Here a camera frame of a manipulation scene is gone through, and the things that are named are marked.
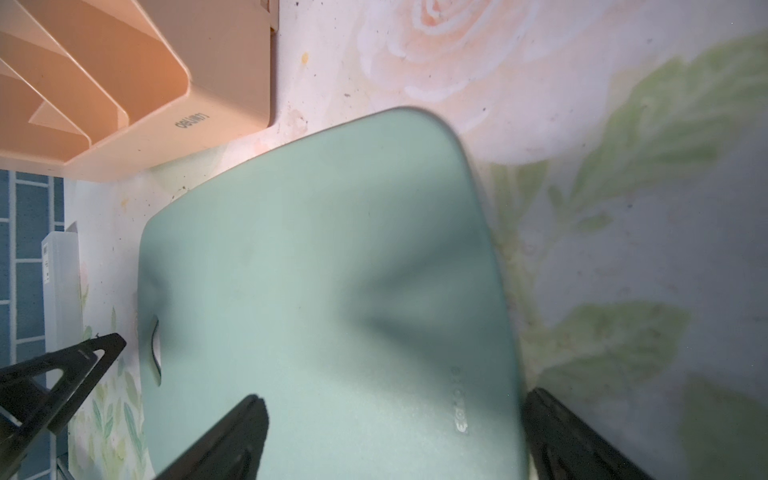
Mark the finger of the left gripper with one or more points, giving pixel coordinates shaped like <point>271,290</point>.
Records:
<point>41,395</point>

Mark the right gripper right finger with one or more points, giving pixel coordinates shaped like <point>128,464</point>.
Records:
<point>563,446</point>

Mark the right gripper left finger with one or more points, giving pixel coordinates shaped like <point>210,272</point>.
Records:
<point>231,449</point>

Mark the green cutting board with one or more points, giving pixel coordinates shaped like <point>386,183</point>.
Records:
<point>349,280</point>

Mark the peach desk file organizer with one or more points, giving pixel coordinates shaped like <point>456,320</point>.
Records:
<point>101,90</point>

